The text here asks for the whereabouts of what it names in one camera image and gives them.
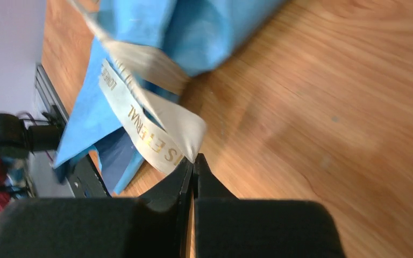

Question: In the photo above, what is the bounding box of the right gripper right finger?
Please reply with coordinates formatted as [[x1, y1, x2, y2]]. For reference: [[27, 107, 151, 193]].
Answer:
[[193, 154, 345, 257]]

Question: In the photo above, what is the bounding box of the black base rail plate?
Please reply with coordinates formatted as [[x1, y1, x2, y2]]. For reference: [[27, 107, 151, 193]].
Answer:
[[68, 155, 111, 198]]

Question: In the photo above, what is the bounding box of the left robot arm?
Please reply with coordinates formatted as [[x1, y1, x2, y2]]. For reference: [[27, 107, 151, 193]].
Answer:
[[0, 112, 64, 159]]

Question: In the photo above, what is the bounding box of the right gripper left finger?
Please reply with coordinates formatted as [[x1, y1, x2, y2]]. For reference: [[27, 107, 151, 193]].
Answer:
[[0, 160, 193, 257]]

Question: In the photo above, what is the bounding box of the blue wrapping paper sheet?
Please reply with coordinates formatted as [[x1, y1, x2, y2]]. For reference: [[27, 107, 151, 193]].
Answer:
[[54, 1, 282, 194]]

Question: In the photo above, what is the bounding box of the cream ribbon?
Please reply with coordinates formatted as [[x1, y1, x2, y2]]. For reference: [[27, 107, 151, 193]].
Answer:
[[71, 1, 207, 174]]

